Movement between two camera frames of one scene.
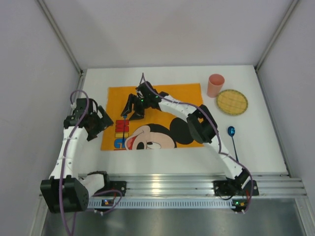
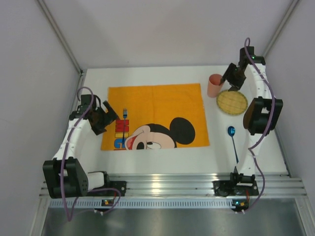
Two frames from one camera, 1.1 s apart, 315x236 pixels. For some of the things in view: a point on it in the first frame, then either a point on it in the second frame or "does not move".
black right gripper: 138,104 → 231,74
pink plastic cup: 215,85 does not move
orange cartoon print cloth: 158,129 does not move
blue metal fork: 123,145 does not move
